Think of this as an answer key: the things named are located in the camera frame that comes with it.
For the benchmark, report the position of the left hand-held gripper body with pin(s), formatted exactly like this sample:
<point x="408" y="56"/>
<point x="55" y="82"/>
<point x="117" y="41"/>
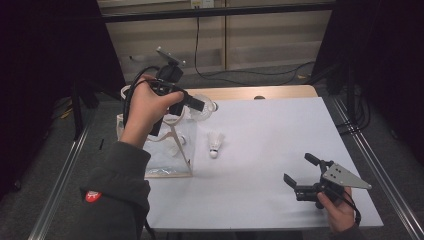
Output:
<point x="170" y="75"/>

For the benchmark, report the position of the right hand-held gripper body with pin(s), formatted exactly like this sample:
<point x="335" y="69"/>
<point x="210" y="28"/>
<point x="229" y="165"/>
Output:
<point x="343" y="178"/>

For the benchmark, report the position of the white feather shuttlecock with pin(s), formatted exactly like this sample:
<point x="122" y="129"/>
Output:
<point x="215" y="141"/>
<point x="174" y="148"/>
<point x="209" y="112"/>

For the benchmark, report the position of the clear plastic bag beige trim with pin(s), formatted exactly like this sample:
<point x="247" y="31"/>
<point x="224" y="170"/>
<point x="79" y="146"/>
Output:
<point x="166" y="163"/>

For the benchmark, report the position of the person's left hand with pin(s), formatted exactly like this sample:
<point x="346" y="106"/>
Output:
<point x="143" y="110"/>

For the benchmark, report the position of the person's right hand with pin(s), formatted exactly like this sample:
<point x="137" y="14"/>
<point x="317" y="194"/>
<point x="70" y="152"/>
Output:
<point x="340" y="216"/>

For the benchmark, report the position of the white table mat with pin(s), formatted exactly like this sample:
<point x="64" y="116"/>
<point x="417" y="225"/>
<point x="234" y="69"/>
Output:
<point x="283" y="133"/>

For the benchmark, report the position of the dark round table grommet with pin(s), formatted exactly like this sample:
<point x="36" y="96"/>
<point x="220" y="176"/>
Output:
<point x="259" y="97"/>

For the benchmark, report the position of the small black floor object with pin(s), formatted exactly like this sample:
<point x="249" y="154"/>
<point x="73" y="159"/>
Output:
<point x="101" y="144"/>

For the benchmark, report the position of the black horizontal bar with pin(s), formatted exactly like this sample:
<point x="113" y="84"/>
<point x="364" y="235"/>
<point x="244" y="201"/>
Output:
<point x="233" y="11"/>

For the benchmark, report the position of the light wooden cabinet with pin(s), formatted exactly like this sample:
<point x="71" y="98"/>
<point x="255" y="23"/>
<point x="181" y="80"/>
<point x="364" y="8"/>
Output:
<point x="266" y="43"/>

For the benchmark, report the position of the black metal stand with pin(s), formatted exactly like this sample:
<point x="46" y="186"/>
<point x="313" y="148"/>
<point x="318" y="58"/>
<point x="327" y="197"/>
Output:
<point x="77" y="113"/>

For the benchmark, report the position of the yellow floor object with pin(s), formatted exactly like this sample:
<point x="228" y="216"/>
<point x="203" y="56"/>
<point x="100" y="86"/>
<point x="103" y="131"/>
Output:
<point x="66" y="113"/>

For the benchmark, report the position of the black curtain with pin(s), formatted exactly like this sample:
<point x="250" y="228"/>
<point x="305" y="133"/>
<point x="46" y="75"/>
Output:
<point x="33" y="66"/>
<point x="383" y="50"/>

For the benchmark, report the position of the metal floor rail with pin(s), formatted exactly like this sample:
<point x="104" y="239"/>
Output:
<point x="376" y="170"/>
<point x="56" y="193"/>

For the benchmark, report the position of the white wall outlet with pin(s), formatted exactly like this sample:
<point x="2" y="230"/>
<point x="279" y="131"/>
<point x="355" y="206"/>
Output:
<point x="202" y="3"/>

